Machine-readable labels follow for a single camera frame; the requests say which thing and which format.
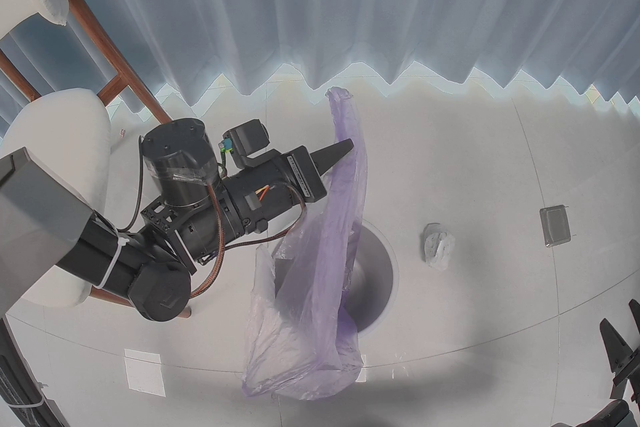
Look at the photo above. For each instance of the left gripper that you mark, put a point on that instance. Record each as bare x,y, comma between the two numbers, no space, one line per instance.
280,185

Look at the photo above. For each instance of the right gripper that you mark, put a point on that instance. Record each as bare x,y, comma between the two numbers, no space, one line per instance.
630,375

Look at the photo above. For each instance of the purple plastic bag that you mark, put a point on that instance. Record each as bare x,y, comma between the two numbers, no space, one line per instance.
320,265

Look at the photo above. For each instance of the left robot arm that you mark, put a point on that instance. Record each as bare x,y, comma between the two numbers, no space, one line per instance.
160,290

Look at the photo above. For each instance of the white trash bin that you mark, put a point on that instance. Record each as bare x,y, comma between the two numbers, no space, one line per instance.
380,275

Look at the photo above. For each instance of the crumpled white paper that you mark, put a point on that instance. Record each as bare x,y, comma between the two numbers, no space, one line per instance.
439,247

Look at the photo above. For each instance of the white cushioned wooden chair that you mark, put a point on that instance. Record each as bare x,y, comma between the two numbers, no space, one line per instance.
55,140

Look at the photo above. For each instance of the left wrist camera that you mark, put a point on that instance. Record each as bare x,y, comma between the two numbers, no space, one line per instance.
250,135

